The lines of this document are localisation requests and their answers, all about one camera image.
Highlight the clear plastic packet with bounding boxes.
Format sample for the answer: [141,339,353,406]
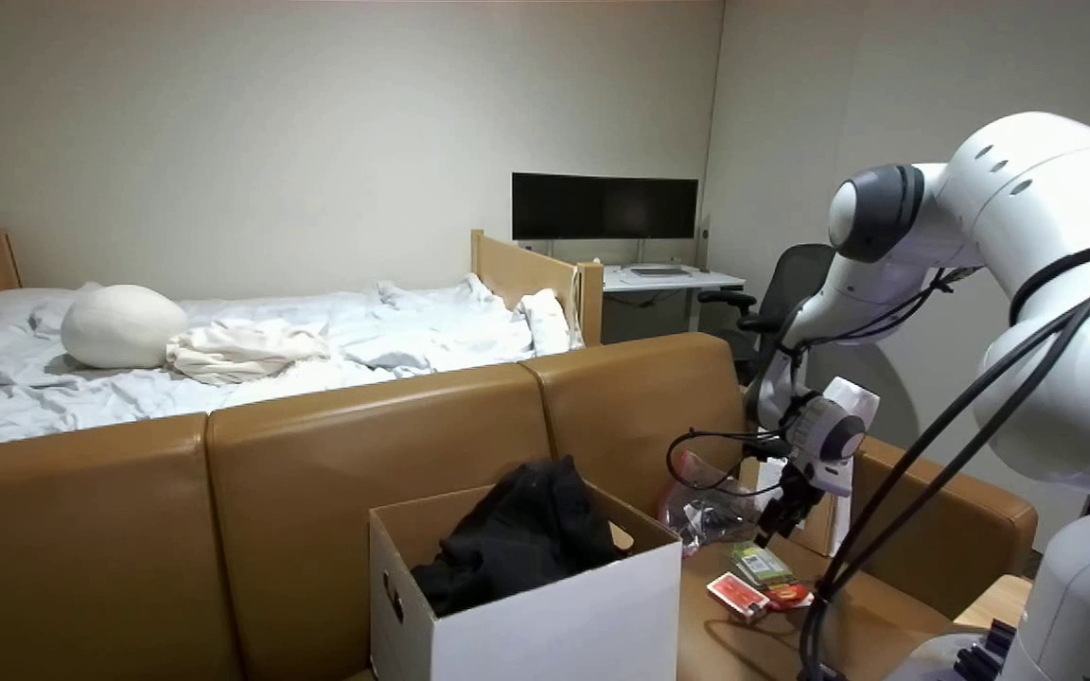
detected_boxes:
[660,459,763,547]

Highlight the crumpled white garment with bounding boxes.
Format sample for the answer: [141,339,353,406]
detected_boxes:
[164,314,335,390]

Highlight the small red orange item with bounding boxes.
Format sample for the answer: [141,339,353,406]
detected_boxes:
[769,574,820,612]

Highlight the black cloth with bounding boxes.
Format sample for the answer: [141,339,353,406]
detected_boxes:
[407,455,636,619]

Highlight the flat white pillow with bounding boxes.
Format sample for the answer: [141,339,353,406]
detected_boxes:
[0,285,98,336]

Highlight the tan leather sofa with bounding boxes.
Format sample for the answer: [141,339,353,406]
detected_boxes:
[0,328,1042,681]

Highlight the light wooden board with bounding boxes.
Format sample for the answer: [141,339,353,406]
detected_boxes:
[951,570,1036,637]

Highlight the red playing card box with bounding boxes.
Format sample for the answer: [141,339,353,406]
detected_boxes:
[704,566,774,627]

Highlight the white desk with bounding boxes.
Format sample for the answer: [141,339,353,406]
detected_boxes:
[599,256,749,347]

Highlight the white paper booklet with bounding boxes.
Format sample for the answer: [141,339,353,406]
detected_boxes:
[820,484,858,560]

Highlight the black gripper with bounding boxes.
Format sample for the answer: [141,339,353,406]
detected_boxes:
[758,459,827,544]

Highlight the round white cushion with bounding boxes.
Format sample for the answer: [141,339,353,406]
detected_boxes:
[57,281,192,376]

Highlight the white cardboard storage box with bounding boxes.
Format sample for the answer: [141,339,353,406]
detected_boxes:
[364,477,690,681]

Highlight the black computer monitor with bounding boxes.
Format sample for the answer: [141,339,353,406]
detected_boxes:
[508,172,704,246]

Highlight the black office chair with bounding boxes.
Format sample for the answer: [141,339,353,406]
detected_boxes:
[730,237,839,381]

